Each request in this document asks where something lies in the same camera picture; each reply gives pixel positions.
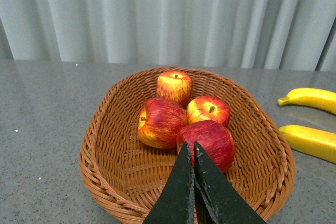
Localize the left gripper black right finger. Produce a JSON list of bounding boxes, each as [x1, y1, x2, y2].
[[194, 142, 265, 223]]

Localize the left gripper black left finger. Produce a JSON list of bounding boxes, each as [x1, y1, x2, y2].
[[144, 142, 195, 224]]

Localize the red apple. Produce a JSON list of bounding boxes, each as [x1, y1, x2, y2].
[[176, 120, 235, 173]]

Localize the yellow-red apple at back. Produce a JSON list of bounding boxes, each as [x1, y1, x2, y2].
[[156, 71, 193, 106]]

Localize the large yellow banana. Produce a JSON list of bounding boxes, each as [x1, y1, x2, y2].
[[279, 125, 335, 164]]

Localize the red apple lying sideways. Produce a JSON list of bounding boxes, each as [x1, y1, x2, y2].
[[138, 98, 187, 149]]

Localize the red-yellow apple, stem up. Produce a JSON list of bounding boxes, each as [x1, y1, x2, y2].
[[186, 96, 230, 127]]

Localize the curved yellow banana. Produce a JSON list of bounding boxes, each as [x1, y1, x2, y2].
[[278, 88, 335, 114]]

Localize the grey pleated curtain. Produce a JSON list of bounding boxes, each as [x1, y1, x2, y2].
[[1, 0, 335, 71]]

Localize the brown wicker basket, left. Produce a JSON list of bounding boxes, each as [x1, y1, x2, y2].
[[79, 67, 296, 223]]

